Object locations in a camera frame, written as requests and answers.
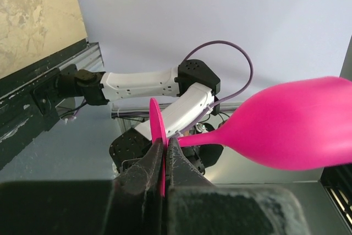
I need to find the pink wine glass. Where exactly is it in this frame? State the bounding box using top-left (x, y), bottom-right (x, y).
top-left (149, 75), bottom-right (352, 197)

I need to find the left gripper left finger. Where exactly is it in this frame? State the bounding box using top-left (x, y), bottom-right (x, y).
top-left (1, 139), bottom-right (164, 234)

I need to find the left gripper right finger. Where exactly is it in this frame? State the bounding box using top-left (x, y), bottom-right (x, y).
top-left (167, 138), bottom-right (308, 234)

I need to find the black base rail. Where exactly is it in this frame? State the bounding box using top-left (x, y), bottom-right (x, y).
top-left (1, 39), bottom-right (103, 167)

